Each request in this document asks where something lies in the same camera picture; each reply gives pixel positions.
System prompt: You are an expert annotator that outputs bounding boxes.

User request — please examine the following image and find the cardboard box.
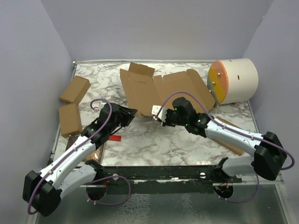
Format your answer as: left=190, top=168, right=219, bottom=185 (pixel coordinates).
left=211, top=116, right=244, bottom=156
left=59, top=103, right=83, bottom=138
left=120, top=63, right=215, bottom=117
left=59, top=76, right=91, bottom=105

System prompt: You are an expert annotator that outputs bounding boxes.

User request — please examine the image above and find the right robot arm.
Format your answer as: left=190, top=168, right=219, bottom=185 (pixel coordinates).
left=151, top=97, right=287, bottom=182

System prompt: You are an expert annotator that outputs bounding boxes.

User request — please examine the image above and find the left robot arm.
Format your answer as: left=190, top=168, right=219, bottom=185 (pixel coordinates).
left=22, top=103, right=137, bottom=217

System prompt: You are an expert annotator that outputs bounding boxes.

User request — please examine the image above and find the red flat block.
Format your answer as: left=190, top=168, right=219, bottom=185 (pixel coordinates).
left=109, top=135, right=121, bottom=142

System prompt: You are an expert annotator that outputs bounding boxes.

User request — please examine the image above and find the white cylinder container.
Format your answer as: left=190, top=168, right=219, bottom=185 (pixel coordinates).
left=207, top=58, right=258, bottom=105

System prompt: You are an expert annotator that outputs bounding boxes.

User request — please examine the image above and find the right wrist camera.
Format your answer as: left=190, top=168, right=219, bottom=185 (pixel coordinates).
left=151, top=105, right=167, bottom=122

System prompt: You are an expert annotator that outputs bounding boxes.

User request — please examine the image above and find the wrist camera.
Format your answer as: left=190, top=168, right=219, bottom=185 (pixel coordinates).
left=151, top=105, right=167, bottom=122
left=93, top=103, right=105, bottom=112

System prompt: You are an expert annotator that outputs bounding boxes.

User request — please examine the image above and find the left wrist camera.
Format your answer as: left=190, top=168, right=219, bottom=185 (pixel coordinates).
left=93, top=103, right=105, bottom=112

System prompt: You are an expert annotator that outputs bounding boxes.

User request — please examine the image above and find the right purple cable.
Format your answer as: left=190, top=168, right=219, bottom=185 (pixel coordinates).
left=155, top=92, right=294, bottom=171

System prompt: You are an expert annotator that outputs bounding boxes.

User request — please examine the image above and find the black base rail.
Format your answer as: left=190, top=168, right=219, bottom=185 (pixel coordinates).
left=94, top=165, right=242, bottom=195

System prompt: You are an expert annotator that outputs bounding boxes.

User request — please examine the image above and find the aluminium frame profile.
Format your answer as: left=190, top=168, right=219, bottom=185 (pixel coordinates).
left=229, top=174, right=285, bottom=185

